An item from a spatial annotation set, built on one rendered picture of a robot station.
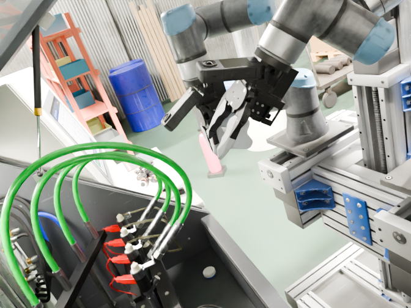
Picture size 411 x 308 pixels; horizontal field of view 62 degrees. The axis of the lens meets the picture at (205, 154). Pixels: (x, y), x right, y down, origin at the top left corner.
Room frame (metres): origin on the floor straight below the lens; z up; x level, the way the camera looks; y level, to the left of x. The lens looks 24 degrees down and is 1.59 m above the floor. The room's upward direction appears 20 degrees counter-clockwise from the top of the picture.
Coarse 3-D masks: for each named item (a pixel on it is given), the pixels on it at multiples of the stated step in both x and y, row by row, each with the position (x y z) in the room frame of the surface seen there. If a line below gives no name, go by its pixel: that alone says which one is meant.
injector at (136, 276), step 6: (138, 276) 0.60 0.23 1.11; (144, 276) 0.60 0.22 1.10; (156, 276) 0.62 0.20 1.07; (138, 282) 0.60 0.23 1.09; (144, 282) 0.60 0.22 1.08; (150, 282) 0.61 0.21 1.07; (156, 282) 0.61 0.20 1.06; (144, 288) 0.60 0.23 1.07; (150, 288) 0.61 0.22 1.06; (144, 294) 0.60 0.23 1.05; (150, 294) 0.60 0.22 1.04; (150, 300) 0.60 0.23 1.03; (156, 300) 0.61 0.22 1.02; (156, 306) 0.60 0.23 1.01
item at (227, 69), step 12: (204, 60) 0.61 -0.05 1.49; (216, 60) 0.62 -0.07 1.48; (228, 60) 0.62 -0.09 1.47; (240, 60) 0.61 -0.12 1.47; (252, 60) 0.61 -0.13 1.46; (204, 72) 0.58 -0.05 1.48; (216, 72) 0.58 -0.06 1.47; (228, 72) 0.58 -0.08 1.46; (240, 72) 0.59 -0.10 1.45; (252, 72) 0.59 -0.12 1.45
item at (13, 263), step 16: (80, 144) 0.61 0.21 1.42; (96, 144) 0.62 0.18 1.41; (112, 144) 0.62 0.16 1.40; (128, 144) 0.63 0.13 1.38; (48, 160) 0.59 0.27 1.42; (160, 160) 0.64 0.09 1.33; (16, 192) 0.58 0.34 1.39; (192, 192) 0.65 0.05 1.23; (16, 272) 0.56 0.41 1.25; (32, 304) 0.56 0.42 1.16
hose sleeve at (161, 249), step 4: (176, 220) 0.64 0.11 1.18; (176, 224) 0.63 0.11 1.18; (180, 224) 0.63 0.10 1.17; (172, 228) 0.63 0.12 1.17; (176, 228) 0.63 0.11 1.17; (180, 228) 0.63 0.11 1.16; (168, 232) 0.64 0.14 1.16; (172, 232) 0.63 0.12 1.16; (176, 232) 0.63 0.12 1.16; (168, 236) 0.63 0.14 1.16; (172, 236) 0.63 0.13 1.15; (164, 240) 0.63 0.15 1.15; (168, 240) 0.62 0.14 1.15; (172, 240) 0.63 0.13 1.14; (160, 244) 0.63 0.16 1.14; (164, 244) 0.62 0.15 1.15; (168, 244) 0.62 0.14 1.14; (160, 248) 0.62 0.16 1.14; (164, 248) 0.62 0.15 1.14; (160, 252) 0.62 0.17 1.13; (164, 252) 0.62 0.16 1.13
